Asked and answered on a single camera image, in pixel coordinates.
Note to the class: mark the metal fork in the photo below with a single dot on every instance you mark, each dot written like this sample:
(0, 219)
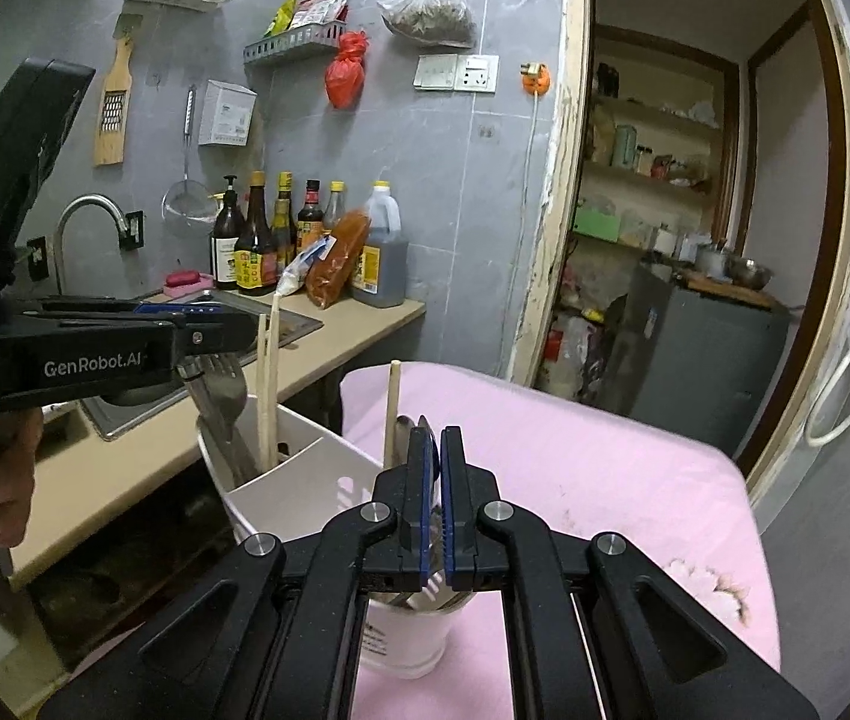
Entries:
(219, 405)

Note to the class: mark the crumpled white plastic bag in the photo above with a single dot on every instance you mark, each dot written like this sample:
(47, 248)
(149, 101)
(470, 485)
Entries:
(571, 352)

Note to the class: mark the small jar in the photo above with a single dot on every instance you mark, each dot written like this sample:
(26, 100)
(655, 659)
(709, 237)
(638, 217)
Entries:
(644, 161)

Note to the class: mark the yellow label sauce bottle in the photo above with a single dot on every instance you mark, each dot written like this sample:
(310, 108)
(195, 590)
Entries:
(255, 262)

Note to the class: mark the grey washing machine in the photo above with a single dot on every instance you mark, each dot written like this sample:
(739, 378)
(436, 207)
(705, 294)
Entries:
(695, 375)

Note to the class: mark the yellow seasoning packet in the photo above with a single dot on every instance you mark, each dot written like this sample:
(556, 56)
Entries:
(282, 11)

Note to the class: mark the steel faucet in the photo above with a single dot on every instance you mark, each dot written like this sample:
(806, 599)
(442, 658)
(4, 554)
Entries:
(72, 217)

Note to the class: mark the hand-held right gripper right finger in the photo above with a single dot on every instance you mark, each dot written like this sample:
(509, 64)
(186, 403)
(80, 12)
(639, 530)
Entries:
(451, 502)

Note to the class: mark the plastic oil jug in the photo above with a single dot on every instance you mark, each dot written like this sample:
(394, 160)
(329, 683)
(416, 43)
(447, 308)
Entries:
(384, 255)

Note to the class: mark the red seasoning packets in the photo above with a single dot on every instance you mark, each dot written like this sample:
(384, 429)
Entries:
(320, 9)

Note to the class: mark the white wall box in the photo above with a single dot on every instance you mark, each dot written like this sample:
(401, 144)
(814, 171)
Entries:
(226, 112)

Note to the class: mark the metal spoon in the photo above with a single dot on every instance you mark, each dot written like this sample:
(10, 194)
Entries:
(406, 439)

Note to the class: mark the white enamel pot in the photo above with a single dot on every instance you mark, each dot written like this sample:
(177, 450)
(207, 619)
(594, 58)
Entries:
(672, 246)

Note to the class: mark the metal mesh strainer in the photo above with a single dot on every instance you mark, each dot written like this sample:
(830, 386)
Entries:
(189, 199)

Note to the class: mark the worn white door frame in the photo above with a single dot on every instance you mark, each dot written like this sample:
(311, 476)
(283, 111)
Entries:
(556, 202)

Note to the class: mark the green cup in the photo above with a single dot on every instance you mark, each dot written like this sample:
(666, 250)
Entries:
(624, 148)

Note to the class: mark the small lidded steel pot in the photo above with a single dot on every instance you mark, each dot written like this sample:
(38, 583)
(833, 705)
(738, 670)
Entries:
(711, 261)

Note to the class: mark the brown pump bottle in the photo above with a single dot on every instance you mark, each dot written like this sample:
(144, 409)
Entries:
(226, 255)

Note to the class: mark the white plastic utensil holder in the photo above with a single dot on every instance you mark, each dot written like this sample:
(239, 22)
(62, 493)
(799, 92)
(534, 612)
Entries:
(297, 484)

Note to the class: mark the orange plug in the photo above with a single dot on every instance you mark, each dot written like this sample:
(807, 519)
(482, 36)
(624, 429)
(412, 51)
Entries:
(536, 77)

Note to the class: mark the steel sink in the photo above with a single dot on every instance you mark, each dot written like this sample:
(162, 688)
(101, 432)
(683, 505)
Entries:
(297, 326)

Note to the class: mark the dark bottle red cap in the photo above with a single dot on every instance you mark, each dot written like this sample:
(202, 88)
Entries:
(309, 221)

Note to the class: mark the white wall socket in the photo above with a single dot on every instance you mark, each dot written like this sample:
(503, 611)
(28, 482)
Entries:
(477, 73)

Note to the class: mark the dark bottle yellow cap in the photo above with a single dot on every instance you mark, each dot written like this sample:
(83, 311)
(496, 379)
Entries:
(284, 229)

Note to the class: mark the white blue packet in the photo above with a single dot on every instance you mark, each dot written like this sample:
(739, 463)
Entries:
(303, 266)

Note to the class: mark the wooden chopstick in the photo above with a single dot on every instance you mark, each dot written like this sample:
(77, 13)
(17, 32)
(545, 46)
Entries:
(273, 390)
(393, 405)
(263, 390)

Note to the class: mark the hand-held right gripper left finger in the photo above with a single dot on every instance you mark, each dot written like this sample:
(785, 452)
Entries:
(429, 502)

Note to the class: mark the wooden cutting board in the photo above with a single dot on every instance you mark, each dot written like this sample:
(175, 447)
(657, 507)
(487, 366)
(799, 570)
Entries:
(733, 292)

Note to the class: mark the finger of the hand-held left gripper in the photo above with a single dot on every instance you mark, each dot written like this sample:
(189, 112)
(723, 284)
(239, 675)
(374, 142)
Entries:
(222, 334)
(177, 308)

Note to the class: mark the grey wall basket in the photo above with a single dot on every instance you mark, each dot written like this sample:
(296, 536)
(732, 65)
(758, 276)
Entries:
(294, 45)

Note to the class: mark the brown snack packet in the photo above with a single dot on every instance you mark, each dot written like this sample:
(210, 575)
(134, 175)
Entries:
(335, 262)

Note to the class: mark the beige kitchen counter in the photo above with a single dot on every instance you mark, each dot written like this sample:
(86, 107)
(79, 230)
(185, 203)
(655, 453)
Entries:
(132, 465)

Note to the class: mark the pink floral tablecloth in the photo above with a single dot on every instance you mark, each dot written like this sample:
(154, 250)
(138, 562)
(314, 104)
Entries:
(620, 480)

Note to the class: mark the steel bowl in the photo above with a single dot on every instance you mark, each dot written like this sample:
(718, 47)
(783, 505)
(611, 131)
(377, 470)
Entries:
(749, 274)

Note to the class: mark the wooden grater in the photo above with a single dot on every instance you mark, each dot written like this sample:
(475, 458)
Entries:
(113, 112)

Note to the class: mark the wooden shelf unit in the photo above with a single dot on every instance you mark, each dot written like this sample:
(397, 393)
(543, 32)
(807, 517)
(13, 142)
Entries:
(657, 116)

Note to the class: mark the black wall socket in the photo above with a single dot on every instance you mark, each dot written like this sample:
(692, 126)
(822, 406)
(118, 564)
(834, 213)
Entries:
(37, 259)
(132, 230)

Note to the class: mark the clear bottle yellow cap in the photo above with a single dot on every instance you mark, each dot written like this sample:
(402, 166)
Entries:
(333, 210)

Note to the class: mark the green box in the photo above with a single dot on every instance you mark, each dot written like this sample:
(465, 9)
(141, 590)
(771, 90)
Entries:
(596, 225)

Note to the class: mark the white wall switch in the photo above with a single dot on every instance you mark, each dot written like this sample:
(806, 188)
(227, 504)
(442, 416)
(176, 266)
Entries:
(436, 71)

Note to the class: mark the red plastic bag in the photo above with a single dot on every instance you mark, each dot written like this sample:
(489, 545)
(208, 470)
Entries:
(345, 75)

